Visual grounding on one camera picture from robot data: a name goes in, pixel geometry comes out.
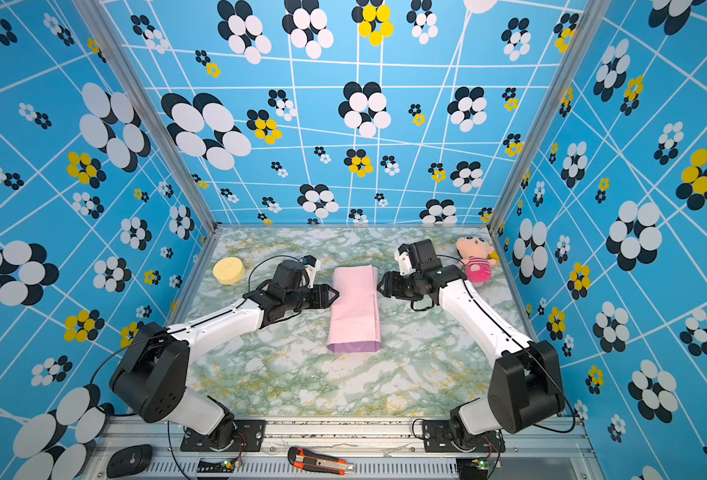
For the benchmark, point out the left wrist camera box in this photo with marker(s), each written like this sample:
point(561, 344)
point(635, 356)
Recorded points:
point(312, 267)

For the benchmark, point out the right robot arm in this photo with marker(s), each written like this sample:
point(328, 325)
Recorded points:
point(525, 386)

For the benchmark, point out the aluminium frame post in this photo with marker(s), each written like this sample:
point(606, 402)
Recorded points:
point(590, 21)
point(98, 24)

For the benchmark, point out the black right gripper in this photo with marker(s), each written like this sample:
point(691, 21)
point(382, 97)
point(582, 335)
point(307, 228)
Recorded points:
point(392, 281)

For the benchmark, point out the right small circuit board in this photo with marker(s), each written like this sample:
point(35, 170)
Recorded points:
point(472, 467)

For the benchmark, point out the pink plush doll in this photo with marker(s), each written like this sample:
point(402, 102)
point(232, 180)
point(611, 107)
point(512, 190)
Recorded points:
point(478, 257)

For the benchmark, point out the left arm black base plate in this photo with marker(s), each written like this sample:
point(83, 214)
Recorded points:
point(240, 435)

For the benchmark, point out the left small circuit board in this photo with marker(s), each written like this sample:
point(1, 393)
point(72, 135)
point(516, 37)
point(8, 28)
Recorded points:
point(212, 466)

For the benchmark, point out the black computer mouse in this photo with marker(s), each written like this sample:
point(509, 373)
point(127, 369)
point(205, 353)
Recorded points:
point(130, 461)

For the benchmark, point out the aluminium frame post right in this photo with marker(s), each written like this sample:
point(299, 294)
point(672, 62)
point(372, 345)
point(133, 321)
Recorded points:
point(590, 21)

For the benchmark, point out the purple wrapping paper sheet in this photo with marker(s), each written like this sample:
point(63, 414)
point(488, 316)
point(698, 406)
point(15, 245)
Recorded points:
point(354, 326)

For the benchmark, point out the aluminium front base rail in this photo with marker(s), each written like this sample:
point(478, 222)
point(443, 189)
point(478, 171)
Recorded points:
point(378, 448)

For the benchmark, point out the yellow round sponge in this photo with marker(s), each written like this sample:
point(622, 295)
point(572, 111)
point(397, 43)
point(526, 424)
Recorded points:
point(229, 270)

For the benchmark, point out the aluminium frame post left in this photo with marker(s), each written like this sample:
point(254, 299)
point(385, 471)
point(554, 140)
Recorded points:
point(98, 24)

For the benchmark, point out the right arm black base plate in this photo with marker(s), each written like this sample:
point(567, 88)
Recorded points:
point(448, 436)

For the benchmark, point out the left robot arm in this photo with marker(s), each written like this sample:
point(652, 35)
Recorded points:
point(152, 375)

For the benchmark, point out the small circuit board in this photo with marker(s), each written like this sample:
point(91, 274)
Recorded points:
point(472, 467)
point(212, 466)

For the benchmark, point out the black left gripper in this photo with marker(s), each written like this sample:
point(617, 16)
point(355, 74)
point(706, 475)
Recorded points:
point(325, 297)

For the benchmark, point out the orange black utility knife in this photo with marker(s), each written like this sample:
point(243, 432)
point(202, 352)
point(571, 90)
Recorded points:
point(307, 460)

